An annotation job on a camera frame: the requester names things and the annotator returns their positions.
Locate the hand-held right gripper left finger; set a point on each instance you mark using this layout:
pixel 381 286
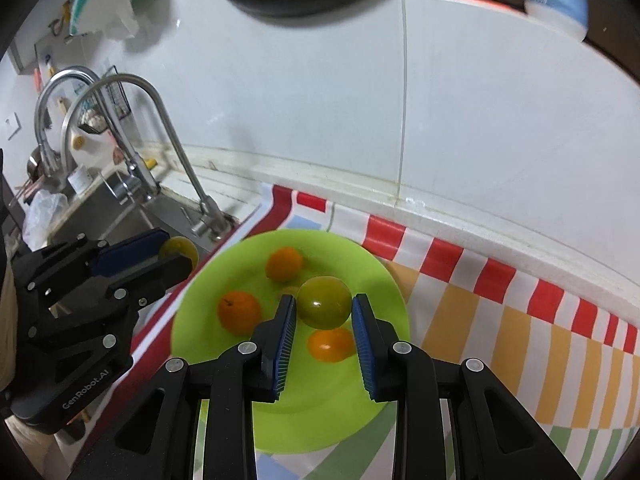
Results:
pixel 281 347

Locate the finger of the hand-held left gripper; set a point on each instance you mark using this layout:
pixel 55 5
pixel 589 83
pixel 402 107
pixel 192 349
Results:
pixel 150 280
pixel 132 250

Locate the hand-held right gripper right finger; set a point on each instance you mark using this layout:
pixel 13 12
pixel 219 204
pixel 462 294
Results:
pixel 364 347

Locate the small orange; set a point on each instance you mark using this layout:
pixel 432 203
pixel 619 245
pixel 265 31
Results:
pixel 330 345
pixel 284 263

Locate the orange with stem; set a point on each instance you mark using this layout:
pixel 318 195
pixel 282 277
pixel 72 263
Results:
pixel 239 312

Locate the green plate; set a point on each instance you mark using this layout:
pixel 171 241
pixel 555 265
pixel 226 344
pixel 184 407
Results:
pixel 310 410

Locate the steel sink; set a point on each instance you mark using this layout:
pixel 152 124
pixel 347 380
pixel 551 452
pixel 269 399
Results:
pixel 100 215

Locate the large steel faucet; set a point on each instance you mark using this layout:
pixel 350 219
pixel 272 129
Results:
pixel 132 175

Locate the white cup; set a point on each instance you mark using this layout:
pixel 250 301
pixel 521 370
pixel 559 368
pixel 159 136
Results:
pixel 80 181

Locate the clear plastic bag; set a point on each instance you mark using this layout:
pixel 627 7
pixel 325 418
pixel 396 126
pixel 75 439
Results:
pixel 45 217

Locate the thin gooseneck faucet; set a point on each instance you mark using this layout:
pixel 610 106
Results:
pixel 172 135

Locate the striped tablecloth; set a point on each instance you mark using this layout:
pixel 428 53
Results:
pixel 525 360

